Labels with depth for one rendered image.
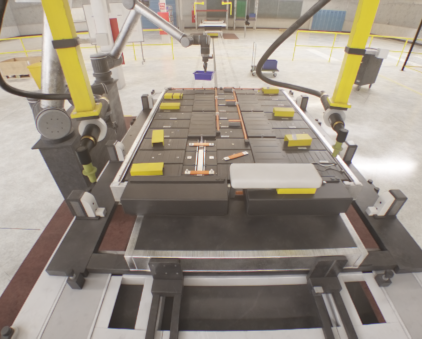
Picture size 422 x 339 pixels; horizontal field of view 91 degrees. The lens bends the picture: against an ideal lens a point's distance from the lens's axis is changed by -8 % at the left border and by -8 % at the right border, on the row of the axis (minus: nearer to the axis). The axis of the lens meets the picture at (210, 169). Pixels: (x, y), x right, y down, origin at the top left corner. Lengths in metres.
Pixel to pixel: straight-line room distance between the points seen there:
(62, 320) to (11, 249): 1.74
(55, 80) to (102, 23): 4.66
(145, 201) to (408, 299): 1.09
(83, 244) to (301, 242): 0.91
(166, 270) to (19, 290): 1.65
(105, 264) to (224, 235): 0.49
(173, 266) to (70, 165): 1.41
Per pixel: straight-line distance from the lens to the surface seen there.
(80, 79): 0.75
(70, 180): 2.15
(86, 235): 1.18
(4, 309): 2.36
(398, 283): 1.23
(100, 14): 6.21
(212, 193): 0.90
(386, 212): 1.39
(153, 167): 1.18
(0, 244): 2.84
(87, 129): 0.77
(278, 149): 1.39
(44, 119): 1.63
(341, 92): 1.01
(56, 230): 2.61
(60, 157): 2.04
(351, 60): 0.99
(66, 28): 0.74
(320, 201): 0.99
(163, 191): 0.93
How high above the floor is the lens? 1.71
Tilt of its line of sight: 37 degrees down
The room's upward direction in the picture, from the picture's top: straight up
